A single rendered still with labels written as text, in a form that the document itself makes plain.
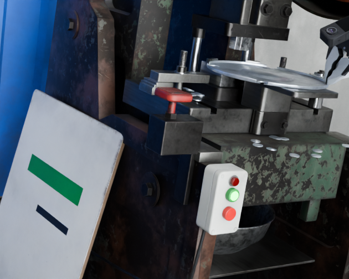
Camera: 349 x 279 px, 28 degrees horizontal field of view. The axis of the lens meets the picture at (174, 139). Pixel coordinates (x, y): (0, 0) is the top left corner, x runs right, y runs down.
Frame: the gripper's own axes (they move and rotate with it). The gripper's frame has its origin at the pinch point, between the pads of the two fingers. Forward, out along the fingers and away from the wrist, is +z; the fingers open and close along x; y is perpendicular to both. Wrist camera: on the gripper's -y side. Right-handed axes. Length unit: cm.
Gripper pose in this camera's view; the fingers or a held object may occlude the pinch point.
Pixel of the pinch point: (327, 79)
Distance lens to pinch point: 166.9
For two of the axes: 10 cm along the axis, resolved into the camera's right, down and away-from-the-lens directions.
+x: -4.6, -6.7, 5.9
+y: 8.1, -0.3, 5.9
